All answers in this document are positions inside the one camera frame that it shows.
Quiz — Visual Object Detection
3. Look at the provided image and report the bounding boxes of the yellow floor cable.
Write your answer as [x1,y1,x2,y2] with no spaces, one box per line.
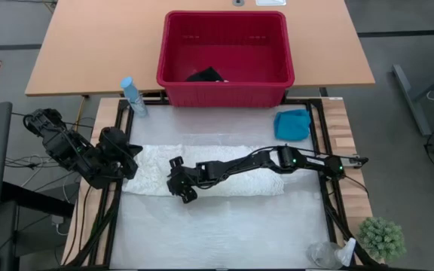
[74,96,87,136]

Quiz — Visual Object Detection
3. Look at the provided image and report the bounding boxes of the clear spray bottle white trigger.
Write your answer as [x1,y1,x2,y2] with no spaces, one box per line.
[307,236,357,269]

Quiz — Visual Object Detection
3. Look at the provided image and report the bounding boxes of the white lace cloth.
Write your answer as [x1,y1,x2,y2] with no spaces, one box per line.
[121,144,286,198]

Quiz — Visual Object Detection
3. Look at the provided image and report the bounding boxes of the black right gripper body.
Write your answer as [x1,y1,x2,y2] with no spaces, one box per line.
[166,155,207,205]

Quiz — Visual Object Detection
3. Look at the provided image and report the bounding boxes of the light blue air freshener bottle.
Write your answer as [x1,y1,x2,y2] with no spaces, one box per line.
[120,76,149,118]

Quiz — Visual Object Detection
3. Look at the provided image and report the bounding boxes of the black floor cable bundle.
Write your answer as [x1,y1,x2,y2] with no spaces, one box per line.
[5,154,90,184]

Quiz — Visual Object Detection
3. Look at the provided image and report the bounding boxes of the red plastic laundry basket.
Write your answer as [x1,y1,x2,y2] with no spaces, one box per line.
[155,10,296,109]

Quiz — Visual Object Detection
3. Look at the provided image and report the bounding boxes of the large wooden desk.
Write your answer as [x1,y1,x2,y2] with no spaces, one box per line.
[24,0,376,97]

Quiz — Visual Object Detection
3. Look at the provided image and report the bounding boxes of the white power strip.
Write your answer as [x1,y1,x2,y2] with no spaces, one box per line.
[343,154,369,169]

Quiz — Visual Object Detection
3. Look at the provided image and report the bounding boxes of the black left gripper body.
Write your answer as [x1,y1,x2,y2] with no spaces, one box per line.
[98,126,137,180]

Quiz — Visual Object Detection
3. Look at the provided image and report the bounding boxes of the black aluminium table frame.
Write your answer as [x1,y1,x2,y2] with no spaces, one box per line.
[62,96,390,271]

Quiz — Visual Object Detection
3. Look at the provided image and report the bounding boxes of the small green artificial plant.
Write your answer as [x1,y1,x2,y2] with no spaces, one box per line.
[356,216,407,263]

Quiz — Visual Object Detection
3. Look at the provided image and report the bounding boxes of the dark navy garment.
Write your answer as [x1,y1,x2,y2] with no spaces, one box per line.
[185,66,229,83]

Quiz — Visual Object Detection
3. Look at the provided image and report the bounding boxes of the blue towel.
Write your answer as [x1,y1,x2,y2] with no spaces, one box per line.
[273,108,312,142]

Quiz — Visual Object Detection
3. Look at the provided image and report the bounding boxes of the grey metal desk leg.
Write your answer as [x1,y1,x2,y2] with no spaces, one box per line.
[392,56,434,136]

